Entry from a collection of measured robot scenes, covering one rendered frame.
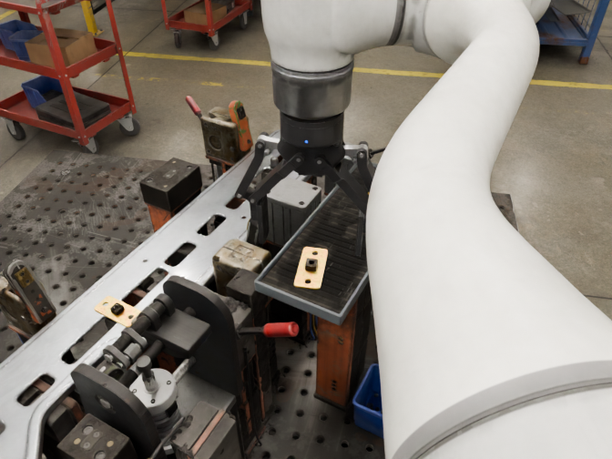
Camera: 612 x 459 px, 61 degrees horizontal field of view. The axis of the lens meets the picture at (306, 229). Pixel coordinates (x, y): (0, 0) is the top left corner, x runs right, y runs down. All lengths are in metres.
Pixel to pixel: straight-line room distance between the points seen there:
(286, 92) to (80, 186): 1.37
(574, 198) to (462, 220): 2.97
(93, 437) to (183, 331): 0.16
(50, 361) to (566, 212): 2.62
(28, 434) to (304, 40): 0.66
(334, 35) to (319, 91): 0.06
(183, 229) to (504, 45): 0.83
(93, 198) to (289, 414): 0.99
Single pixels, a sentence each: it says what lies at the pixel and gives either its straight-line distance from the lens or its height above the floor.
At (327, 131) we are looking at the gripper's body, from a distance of 0.59.
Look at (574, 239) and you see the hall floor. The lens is 2.89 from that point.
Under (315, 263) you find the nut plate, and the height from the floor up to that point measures 1.17.
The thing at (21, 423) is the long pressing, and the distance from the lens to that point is 0.90.
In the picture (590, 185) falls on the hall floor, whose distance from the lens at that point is 3.34.
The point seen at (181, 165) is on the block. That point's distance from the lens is 1.26.
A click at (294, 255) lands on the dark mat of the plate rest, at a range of 0.79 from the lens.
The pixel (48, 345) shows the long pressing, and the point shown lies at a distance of 0.98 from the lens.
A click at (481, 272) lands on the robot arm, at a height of 1.57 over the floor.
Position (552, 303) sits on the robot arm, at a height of 1.58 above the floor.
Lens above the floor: 1.70
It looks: 40 degrees down
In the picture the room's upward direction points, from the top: straight up
